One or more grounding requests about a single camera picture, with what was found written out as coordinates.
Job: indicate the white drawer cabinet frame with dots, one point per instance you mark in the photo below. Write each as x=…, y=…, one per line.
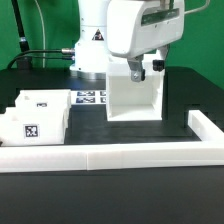
x=127, y=100

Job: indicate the white drawer box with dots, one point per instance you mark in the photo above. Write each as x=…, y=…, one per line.
x=32, y=127
x=58, y=99

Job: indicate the white U-shaped boundary wall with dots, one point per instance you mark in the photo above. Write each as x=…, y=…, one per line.
x=208, y=150

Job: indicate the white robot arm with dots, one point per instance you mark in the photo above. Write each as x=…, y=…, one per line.
x=91, y=50

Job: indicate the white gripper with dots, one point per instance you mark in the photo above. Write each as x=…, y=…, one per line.
x=135, y=27

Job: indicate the white fiducial marker sheet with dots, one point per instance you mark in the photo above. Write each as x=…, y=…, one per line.
x=88, y=97

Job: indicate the black pole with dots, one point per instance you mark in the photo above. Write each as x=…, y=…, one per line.
x=24, y=63

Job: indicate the white front drawer box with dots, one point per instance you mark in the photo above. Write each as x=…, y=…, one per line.
x=32, y=127

